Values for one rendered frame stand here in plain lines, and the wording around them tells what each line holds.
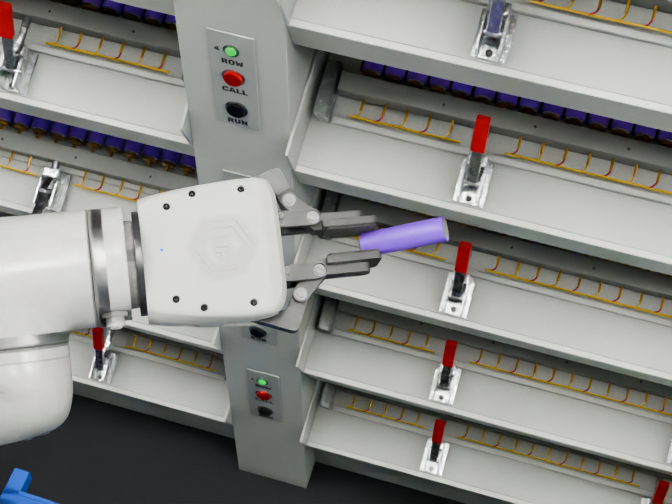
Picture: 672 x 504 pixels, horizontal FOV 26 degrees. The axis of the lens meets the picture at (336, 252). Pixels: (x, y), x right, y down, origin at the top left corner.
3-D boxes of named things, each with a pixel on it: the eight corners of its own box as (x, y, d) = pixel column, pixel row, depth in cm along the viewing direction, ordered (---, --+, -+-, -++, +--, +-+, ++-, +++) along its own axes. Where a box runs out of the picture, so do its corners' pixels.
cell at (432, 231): (440, 214, 105) (355, 231, 106) (444, 238, 104) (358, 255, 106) (446, 219, 106) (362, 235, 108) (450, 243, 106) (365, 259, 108)
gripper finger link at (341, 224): (286, 232, 104) (378, 224, 105) (281, 190, 105) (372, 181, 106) (282, 243, 107) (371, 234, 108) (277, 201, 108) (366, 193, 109)
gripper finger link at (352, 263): (294, 300, 103) (387, 291, 104) (289, 256, 104) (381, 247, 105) (290, 309, 106) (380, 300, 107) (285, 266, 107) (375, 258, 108)
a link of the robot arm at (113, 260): (96, 321, 98) (141, 316, 99) (85, 195, 100) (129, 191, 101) (101, 342, 106) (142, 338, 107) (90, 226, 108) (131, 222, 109)
